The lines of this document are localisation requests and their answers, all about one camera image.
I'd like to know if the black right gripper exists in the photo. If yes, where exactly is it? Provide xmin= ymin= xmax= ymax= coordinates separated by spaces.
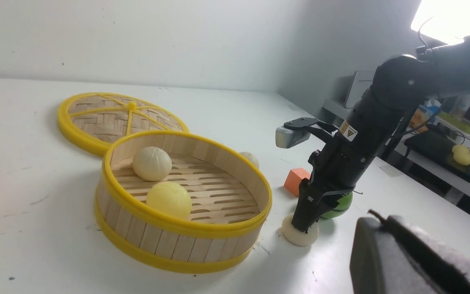
xmin=291 ymin=145 xmax=376 ymax=232

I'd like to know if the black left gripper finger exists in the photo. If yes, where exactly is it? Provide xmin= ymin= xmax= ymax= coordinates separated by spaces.
xmin=349 ymin=210 xmax=470 ymax=294

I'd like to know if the white bun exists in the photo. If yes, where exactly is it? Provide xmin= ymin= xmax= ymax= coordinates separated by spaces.
xmin=239 ymin=152 xmax=260 ymax=169
xmin=132 ymin=147 xmax=172 ymax=182
xmin=280 ymin=213 xmax=319 ymax=247

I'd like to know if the yellow bun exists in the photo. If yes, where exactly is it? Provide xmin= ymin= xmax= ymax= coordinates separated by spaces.
xmin=452 ymin=145 xmax=470 ymax=166
xmin=146 ymin=182 xmax=192 ymax=220

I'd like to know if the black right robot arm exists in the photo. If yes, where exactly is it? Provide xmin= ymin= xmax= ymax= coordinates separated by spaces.
xmin=283 ymin=37 xmax=470 ymax=232

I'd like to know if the yellow bamboo steamer tray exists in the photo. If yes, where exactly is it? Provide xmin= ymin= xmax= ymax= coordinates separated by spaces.
xmin=94 ymin=131 xmax=272 ymax=274

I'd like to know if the black tray on shelf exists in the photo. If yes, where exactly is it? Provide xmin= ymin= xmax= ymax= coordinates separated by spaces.
xmin=404 ymin=130 xmax=470 ymax=183

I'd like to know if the yellow woven steamer lid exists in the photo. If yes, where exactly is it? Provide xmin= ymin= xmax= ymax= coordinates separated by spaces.
xmin=57 ymin=92 xmax=190 ymax=157

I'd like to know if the orange cube block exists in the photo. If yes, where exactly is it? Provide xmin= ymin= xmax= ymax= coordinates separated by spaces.
xmin=283 ymin=168 xmax=311 ymax=198

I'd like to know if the green toy melon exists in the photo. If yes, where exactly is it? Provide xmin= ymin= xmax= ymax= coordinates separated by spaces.
xmin=320 ymin=192 xmax=354 ymax=220

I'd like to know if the yellow bun on shelf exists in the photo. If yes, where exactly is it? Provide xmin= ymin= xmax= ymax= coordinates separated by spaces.
xmin=452 ymin=145 xmax=470 ymax=166

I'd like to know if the white box on shelf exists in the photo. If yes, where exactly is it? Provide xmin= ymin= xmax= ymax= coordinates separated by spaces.
xmin=344 ymin=71 xmax=375 ymax=109

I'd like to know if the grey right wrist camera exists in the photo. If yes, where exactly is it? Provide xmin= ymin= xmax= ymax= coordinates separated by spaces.
xmin=275 ymin=117 xmax=319 ymax=149

